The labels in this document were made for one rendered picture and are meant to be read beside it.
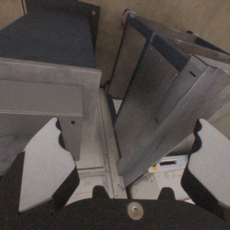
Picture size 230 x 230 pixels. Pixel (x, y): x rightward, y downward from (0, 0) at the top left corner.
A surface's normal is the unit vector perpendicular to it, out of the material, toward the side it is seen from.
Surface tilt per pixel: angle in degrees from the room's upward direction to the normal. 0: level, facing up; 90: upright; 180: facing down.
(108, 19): 0
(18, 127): 3
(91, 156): 90
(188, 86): 90
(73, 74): 0
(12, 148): 75
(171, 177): 90
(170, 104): 90
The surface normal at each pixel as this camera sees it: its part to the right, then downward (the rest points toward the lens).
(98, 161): 0.25, -0.67
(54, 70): 0.18, 0.74
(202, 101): -0.95, -0.04
